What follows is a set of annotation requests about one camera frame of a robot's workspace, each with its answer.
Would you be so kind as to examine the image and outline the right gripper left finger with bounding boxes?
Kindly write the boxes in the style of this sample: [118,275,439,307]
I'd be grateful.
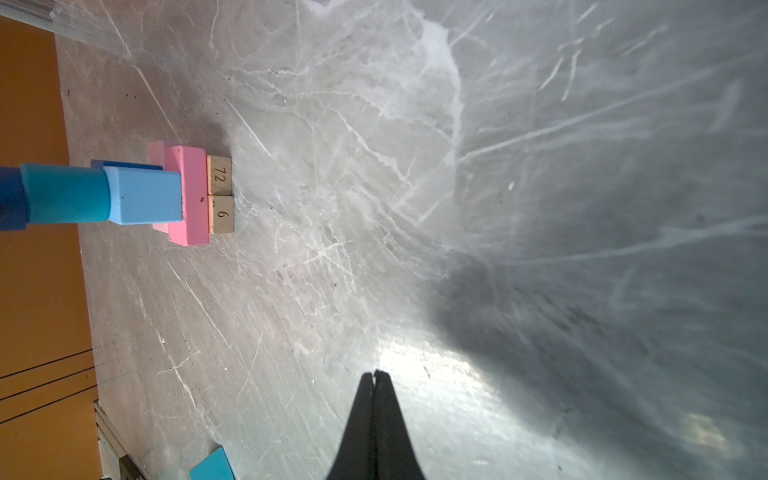
[327,373,375,480]

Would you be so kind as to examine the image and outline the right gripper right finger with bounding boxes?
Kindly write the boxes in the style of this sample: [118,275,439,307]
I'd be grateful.
[373,370,425,480]

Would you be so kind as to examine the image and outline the teal cube block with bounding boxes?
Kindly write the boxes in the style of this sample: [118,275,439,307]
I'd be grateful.
[189,447,235,480]

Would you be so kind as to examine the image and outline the dark pink rectangular block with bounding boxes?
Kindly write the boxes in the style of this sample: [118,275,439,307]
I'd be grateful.
[164,145,210,247]

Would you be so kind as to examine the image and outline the light blue cube block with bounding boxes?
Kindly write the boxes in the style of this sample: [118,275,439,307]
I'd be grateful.
[103,166,182,225]

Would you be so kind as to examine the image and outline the dark blue cube block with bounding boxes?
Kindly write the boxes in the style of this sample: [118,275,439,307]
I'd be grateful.
[90,159,163,170]

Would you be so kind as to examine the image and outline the teal cylinder block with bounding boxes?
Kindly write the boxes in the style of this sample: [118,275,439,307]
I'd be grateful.
[20,163,111,225]

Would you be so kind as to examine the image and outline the dark blue cylinder block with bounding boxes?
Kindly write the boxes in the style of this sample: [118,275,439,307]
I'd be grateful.
[0,167,28,231]

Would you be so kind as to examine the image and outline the plain wood plank block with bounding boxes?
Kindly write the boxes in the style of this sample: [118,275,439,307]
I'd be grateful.
[207,155,233,196]

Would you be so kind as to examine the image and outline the light pink rectangular block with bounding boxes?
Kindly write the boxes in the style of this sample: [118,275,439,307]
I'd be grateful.
[148,141,183,234]

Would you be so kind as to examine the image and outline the aluminium front rail frame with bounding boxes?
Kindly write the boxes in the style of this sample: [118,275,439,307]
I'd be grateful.
[93,400,149,480]

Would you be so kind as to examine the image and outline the left aluminium corner post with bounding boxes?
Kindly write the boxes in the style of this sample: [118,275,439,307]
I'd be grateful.
[0,0,55,32]

